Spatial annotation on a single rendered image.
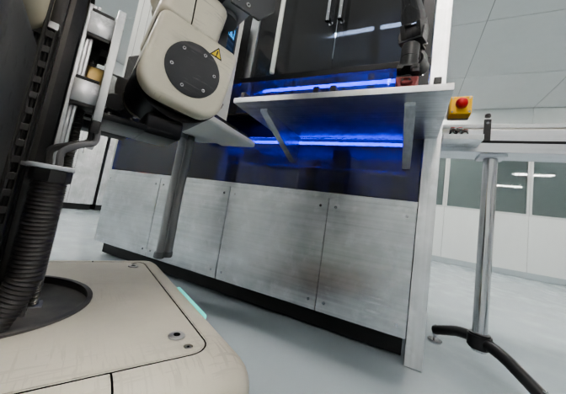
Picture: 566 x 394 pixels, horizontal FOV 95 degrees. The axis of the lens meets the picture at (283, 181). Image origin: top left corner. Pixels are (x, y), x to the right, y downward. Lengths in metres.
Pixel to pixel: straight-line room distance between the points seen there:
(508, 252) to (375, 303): 4.90
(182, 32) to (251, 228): 0.98
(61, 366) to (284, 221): 0.98
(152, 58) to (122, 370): 0.46
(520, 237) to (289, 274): 5.12
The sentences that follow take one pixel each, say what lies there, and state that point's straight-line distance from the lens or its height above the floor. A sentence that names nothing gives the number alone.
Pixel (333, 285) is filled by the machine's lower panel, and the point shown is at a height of 0.21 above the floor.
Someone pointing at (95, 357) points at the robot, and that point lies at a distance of 0.44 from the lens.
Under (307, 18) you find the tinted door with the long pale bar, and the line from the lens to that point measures 1.65.
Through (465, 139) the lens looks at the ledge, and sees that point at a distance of 1.21.
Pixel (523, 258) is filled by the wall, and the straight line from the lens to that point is 6.02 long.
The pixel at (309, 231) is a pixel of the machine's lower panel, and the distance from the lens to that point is 1.21.
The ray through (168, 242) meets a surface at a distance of 1.42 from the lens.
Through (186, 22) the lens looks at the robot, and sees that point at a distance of 0.60.
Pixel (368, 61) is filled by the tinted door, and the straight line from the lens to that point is 1.39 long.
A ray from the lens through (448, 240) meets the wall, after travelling 5.79.
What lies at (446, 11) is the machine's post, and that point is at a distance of 1.47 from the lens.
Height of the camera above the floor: 0.49
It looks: 6 degrees up
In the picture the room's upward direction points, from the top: 9 degrees clockwise
